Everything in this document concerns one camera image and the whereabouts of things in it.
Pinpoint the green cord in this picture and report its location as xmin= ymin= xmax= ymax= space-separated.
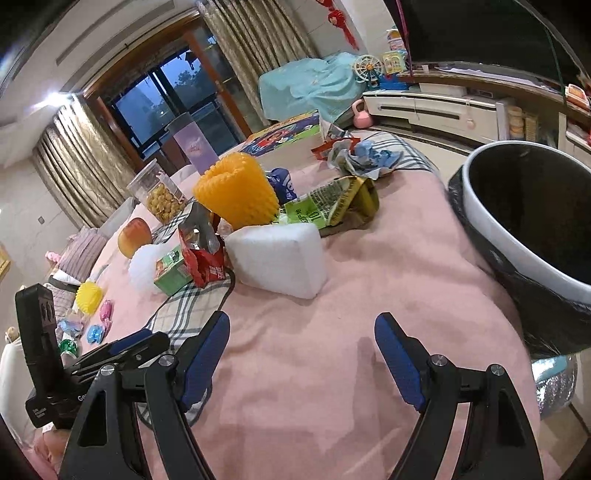
xmin=544 ymin=28 xmax=567 ymax=107

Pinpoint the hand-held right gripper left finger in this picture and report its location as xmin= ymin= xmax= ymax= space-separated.
xmin=58 ymin=311 xmax=232 ymax=480

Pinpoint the beige patterned curtain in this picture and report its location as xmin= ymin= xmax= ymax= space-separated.
xmin=196 ymin=0 xmax=319 ymax=139
xmin=32 ymin=99 xmax=137 ymax=227

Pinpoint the toy food tray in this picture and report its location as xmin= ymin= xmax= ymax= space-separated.
xmin=566 ymin=83 xmax=591 ymax=112

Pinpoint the olive yellow packet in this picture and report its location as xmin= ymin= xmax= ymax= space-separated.
xmin=348 ymin=175 xmax=380 ymax=217

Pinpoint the small green carton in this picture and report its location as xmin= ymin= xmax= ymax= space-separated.
xmin=154 ymin=244 xmax=194 ymax=296

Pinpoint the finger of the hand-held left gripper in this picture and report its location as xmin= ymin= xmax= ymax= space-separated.
xmin=76 ymin=332 xmax=171 ymax=377
xmin=69 ymin=329 xmax=154 ymax=370

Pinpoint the glass balcony door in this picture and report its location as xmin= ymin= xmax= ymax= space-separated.
xmin=97 ymin=28 xmax=259 ymax=162

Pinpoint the white foam block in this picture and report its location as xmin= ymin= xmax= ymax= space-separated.
xmin=225 ymin=223 xmax=328 ymax=300

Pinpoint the red snack wrapper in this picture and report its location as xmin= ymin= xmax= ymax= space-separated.
xmin=178 ymin=202 xmax=227 ymax=288

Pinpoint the ferris wheel toy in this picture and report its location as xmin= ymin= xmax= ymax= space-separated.
xmin=353 ymin=54 xmax=384 ymax=88

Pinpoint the black television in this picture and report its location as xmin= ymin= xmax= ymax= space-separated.
xmin=383 ymin=0 xmax=583 ymax=88

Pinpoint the red yellow apple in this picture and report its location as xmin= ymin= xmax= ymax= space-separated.
xmin=117 ymin=218 xmax=153 ymax=258

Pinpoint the colourful cardboard box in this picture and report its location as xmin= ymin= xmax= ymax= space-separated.
xmin=240 ymin=112 xmax=321 ymax=158

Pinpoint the green snack packet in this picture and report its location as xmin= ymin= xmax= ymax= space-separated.
xmin=284 ymin=178 xmax=365 ymax=229

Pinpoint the purple cylinder container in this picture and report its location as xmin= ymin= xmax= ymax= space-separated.
xmin=165 ymin=112 xmax=220 ymax=178

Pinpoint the white television cabinet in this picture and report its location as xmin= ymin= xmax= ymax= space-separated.
xmin=362 ymin=69 xmax=591 ymax=153

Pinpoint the pink kettlebell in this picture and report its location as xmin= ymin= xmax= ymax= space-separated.
xmin=352 ymin=102 xmax=374 ymax=130

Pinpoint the white foam fruit net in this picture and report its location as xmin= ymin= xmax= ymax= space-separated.
xmin=128 ymin=244 xmax=174 ymax=292

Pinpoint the white bin with black liner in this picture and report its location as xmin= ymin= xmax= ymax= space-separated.
xmin=445 ymin=141 xmax=591 ymax=358

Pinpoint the white packet with blue print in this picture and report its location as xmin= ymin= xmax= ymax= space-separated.
xmin=351 ymin=141 xmax=404 ymax=178

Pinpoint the teal cover cloth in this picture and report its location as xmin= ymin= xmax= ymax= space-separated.
xmin=259 ymin=52 xmax=370 ymax=123

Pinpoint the red hanging decoration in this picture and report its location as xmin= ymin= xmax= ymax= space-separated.
xmin=318 ymin=0 xmax=358 ymax=49

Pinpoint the small yellow foam net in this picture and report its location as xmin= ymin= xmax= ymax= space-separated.
xmin=76 ymin=281 xmax=103 ymax=315

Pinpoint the striped pillow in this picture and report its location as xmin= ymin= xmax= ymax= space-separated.
xmin=54 ymin=229 xmax=109 ymax=278

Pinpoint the pastel toy play house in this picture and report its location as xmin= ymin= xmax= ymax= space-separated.
xmin=382 ymin=28 xmax=409 ymax=75

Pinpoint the stack of pastel bowls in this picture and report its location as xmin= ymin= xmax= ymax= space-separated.
xmin=508 ymin=105 xmax=525 ymax=139

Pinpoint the silver reflective bag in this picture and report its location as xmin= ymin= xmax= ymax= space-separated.
xmin=531 ymin=355 xmax=578 ymax=418

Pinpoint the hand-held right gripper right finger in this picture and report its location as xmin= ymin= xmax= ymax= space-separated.
xmin=374 ymin=312 xmax=546 ymax=480

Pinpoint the orange snack wrapper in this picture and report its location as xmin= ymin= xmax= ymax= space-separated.
xmin=310 ymin=134 xmax=356 ymax=160

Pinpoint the white paper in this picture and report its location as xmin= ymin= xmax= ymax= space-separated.
xmin=327 ymin=138 xmax=365 ymax=176

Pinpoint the blue foil wrapper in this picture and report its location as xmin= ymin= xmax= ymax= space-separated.
xmin=267 ymin=167 xmax=293 ymax=204

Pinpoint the clear jar of snacks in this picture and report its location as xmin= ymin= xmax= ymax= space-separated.
xmin=127 ymin=159 xmax=188 ymax=225

